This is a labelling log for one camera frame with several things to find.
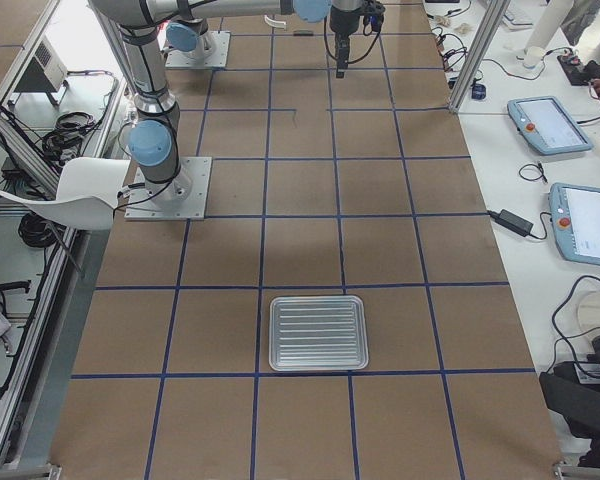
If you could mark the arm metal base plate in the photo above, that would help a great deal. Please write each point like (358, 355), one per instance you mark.
(216, 60)
(184, 198)

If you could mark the aluminium frame post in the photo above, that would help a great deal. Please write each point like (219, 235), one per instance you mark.
(480, 44)

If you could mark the white curved plastic part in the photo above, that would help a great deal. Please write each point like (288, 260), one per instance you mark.
(274, 23)

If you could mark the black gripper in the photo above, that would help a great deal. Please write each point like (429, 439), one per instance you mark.
(341, 22)

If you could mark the white chair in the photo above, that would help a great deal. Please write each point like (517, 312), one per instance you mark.
(86, 194)

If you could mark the blue teach pendant far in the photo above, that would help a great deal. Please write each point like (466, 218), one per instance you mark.
(547, 126)

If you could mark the black power adapter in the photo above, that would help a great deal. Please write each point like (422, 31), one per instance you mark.
(512, 222)

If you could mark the blue teach pendant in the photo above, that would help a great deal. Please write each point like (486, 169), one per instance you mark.
(575, 213)
(547, 126)

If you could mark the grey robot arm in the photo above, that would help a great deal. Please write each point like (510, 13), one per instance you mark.
(190, 38)
(160, 35)

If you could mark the blue teach pendant near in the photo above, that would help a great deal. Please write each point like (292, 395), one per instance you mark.
(575, 213)

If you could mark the ribbed metal tray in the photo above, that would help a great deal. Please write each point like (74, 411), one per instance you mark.
(317, 333)

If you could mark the white paper cup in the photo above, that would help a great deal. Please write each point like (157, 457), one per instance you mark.
(532, 57)

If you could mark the dark brake pad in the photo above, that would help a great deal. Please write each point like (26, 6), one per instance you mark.
(303, 33)

